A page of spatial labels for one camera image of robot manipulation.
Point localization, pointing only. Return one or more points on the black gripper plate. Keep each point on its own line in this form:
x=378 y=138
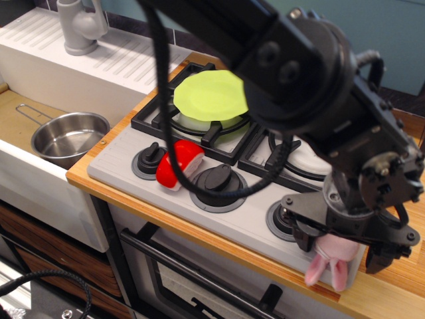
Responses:
x=313 y=215

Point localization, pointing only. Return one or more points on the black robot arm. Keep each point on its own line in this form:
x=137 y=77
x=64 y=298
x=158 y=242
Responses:
x=301 y=78

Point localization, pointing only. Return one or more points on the pink stuffed rabbit toy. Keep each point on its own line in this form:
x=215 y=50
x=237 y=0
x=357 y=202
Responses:
x=335 y=252

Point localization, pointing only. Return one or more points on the black right stove knob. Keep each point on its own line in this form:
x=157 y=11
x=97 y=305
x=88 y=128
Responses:
x=278 y=223

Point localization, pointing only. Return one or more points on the black stove knob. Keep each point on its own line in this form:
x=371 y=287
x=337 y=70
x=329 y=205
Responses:
x=221 y=178
x=278 y=223
x=145 y=163

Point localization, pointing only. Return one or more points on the black right burner grate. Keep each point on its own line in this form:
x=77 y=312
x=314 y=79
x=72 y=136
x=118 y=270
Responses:
x=303 y=172

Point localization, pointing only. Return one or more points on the black middle stove knob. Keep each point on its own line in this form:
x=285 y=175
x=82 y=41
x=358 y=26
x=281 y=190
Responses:
x=221 y=178

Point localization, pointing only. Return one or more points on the toy oven door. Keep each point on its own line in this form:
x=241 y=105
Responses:
x=187 y=280

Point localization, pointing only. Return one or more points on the red white toy sushi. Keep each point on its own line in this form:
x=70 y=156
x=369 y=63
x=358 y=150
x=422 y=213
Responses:
x=189 y=157

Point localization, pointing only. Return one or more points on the green plastic plate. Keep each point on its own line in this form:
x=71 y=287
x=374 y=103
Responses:
x=211 y=95

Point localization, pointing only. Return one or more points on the black left stove knob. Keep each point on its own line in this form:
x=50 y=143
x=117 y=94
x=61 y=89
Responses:
x=145 y=163

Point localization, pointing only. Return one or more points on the grey toy stove top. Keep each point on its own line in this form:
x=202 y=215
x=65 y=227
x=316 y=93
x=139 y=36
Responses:
x=245 y=225

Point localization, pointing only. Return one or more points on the stainless steel pot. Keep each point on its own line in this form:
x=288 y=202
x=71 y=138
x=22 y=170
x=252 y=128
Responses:
x=65 y=139

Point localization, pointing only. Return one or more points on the wooden drawer fronts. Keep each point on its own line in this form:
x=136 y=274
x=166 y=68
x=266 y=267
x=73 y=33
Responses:
x=38 y=246

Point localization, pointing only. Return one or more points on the grey toy faucet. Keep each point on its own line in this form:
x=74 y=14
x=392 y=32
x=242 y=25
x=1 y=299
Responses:
x=81 y=29

